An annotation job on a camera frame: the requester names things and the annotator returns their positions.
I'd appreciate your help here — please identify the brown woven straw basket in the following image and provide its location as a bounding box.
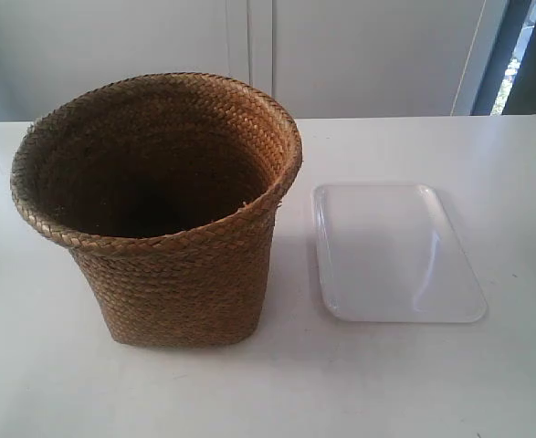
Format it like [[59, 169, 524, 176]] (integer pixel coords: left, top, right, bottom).
[[10, 72, 302, 347]]

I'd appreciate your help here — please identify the white rectangular plastic tray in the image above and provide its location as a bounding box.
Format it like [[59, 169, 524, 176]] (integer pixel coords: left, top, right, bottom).
[[312, 183, 488, 324]]

